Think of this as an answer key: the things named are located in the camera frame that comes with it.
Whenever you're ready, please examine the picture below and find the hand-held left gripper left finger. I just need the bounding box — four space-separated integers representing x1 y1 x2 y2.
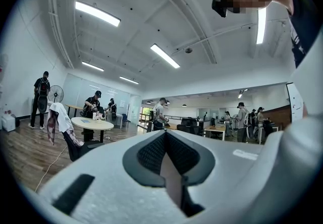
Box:
37 130 187 224

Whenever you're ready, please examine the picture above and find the glass balcony door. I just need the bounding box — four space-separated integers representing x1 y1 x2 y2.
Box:
142 106 154 126

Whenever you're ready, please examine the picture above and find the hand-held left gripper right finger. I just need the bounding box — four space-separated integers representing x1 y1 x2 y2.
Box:
166 130 298 224

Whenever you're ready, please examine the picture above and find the round light wood table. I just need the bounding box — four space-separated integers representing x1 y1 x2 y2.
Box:
71 116 115 143

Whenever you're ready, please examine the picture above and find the person's dark shirt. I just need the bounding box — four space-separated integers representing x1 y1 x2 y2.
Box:
285 0 323 69

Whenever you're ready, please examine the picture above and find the plaid cloth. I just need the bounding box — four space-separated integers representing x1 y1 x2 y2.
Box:
67 129 85 147

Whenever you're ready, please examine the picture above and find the black office chair with clothes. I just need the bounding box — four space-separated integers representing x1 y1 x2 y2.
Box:
62 131 104 162

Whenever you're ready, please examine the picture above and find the small wooden table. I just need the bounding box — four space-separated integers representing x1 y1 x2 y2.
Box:
65 103 84 118

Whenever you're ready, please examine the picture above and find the pink patterned cloth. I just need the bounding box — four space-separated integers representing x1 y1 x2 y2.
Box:
46 110 59 146

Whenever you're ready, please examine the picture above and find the long white floor cable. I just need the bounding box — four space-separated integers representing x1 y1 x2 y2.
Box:
34 145 69 192

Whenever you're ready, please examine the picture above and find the black standing fan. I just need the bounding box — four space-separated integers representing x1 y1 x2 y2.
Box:
47 84 64 104

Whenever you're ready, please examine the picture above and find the black metal railing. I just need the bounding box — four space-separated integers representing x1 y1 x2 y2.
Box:
165 114 200 120

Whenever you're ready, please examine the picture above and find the white shirt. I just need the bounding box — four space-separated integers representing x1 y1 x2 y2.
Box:
48 102 74 133

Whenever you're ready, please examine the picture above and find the white box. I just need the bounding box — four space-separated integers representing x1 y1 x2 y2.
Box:
2 114 17 132

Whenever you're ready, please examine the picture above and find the wooden desk with white legs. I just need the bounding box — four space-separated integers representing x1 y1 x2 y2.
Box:
203 125 227 142

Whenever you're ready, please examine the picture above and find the white board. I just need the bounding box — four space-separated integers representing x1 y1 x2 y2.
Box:
286 82 304 123

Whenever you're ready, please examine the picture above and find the black head-mounted camera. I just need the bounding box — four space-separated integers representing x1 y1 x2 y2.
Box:
211 0 229 18

